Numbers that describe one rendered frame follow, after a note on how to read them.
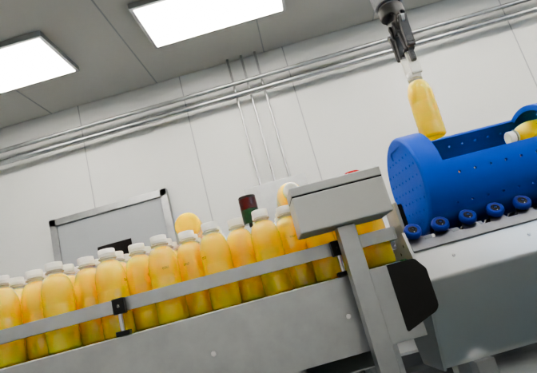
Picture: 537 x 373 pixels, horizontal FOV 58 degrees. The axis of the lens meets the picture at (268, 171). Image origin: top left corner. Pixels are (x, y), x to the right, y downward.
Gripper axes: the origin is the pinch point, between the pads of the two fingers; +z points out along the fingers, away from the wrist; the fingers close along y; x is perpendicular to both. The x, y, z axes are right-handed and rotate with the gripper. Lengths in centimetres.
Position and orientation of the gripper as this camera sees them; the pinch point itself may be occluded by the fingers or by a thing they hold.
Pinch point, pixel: (411, 65)
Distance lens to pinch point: 149.3
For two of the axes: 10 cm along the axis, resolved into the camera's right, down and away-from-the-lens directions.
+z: 2.5, 9.3, -2.6
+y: 0.0, 2.6, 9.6
